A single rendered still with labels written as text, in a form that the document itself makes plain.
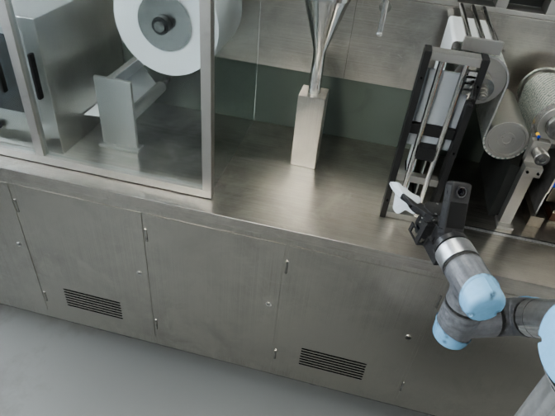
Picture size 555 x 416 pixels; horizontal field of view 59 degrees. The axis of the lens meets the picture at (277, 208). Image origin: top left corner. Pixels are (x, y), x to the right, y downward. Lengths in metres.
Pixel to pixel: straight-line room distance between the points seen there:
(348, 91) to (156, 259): 0.94
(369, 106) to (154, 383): 1.41
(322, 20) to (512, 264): 0.90
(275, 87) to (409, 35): 0.52
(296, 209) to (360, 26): 0.68
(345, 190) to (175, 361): 1.09
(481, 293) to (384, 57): 1.10
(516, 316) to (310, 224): 0.69
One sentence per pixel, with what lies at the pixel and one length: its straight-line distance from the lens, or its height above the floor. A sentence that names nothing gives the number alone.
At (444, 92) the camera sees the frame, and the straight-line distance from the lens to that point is 1.41.
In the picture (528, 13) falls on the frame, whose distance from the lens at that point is 1.82.
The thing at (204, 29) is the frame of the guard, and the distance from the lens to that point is 1.31.
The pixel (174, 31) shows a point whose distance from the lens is 1.36.
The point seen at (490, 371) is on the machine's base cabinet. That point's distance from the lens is 1.90.
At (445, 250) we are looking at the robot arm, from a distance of 0.99.
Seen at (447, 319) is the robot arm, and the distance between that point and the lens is 1.01.
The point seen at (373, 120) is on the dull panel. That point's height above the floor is 1.00.
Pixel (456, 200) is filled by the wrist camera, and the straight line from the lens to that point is 1.04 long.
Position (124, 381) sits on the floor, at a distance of 2.22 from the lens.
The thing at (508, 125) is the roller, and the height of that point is 1.22.
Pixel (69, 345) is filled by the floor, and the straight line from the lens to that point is 2.38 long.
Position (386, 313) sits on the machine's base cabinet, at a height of 0.61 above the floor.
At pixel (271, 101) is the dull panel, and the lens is 1.96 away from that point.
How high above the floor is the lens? 1.85
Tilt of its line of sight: 38 degrees down
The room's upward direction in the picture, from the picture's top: 6 degrees clockwise
